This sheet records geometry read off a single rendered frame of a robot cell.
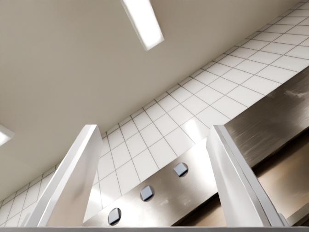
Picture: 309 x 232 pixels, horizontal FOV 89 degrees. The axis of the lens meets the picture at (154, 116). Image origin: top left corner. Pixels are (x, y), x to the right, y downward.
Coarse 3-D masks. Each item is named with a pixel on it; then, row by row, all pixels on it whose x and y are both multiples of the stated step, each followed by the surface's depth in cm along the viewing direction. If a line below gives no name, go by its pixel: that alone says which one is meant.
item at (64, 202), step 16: (96, 128) 10; (80, 144) 9; (96, 144) 10; (64, 160) 8; (80, 160) 8; (96, 160) 10; (64, 176) 7; (80, 176) 8; (48, 192) 6; (64, 192) 7; (80, 192) 8; (48, 208) 6; (64, 208) 7; (80, 208) 8; (32, 224) 5; (48, 224) 6; (64, 224) 7; (80, 224) 8
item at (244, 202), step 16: (224, 128) 10; (208, 144) 11; (224, 144) 9; (224, 160) 8; (240, 160) 8; (224, 176) 8; (240, 176) 7; (224, 192) 8; (240, 192) 7; (256, 192) 6; (224, 208) 8; (240, 208) 7; (256, 208) 6; (272, 208) 6; (240, 224) 7; (256, 224) 6; (272, 224) 5
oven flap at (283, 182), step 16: (304, 144) 56; (272, 160) 57; (288, 160) 54; (304, 160) 51; (256, 176) 55; (272, 176) 53; (288, 176) 50; (304, 176) 48; (272, 192) 49; (288, 192) 46; (304, 192) 44; (208, 208) 55; (288, 208) 43; (304, 208) 40; (192, 224) 54; (208, 224) 51; (224, 224) 48; (288, 224) 39; (304, 224) 39
